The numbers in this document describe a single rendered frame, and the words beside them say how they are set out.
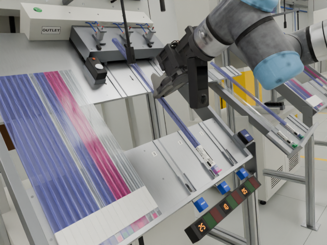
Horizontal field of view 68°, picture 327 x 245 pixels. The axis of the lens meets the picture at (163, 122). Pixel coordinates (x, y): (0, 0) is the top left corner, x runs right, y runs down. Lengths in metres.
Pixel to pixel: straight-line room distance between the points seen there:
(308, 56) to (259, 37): 0.15
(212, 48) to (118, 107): 2.36
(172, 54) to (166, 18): 2.91
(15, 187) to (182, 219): 0.79
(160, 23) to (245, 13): 2.93
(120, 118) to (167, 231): 1.89
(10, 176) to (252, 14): 0.55
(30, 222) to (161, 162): 0.35
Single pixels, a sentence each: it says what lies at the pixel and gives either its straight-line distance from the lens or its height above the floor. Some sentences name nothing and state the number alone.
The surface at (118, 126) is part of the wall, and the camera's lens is 2.82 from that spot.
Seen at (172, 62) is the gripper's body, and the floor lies 1.07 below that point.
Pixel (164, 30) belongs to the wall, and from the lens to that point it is 3.40.
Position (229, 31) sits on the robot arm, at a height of 1.11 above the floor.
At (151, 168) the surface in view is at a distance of 0.67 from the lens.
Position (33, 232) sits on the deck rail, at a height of 0.80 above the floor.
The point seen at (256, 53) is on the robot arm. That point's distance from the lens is 0.46.
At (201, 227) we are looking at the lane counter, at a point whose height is 0.65.
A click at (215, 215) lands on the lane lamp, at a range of 0.72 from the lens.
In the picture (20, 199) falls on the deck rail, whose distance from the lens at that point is 0.57.
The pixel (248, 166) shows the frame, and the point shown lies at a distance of 1.00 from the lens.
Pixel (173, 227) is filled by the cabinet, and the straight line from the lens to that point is 1.16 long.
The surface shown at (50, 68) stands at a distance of 0.82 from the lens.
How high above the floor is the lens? 1.06
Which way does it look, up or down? 12 degrees down
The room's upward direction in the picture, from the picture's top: 8 degrees counter-clockwise
